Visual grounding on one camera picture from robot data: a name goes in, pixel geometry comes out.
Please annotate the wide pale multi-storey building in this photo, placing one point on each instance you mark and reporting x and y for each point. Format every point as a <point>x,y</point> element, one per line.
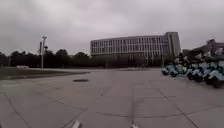
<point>133,46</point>

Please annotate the grey paved plaza ground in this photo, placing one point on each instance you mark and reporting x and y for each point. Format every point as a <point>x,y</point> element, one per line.
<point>110,96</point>

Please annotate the manhole cover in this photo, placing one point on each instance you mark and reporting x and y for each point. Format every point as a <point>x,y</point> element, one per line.
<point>80,80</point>

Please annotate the row of trees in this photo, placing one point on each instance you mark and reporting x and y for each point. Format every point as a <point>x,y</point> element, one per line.
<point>56,59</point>

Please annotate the robot's own part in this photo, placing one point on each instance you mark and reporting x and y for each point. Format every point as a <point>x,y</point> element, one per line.
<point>76,124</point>
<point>134,126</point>

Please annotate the tall lamp pole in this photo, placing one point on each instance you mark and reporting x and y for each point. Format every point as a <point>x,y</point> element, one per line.
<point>42,53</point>

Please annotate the dark grass patch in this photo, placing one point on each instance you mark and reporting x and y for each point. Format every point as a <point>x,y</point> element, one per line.
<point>30,72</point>

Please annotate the row of blue scooters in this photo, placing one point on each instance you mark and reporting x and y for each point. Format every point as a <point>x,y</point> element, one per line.
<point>196,70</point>

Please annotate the low grey building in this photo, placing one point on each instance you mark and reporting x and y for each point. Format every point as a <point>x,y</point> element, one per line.
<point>213,46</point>

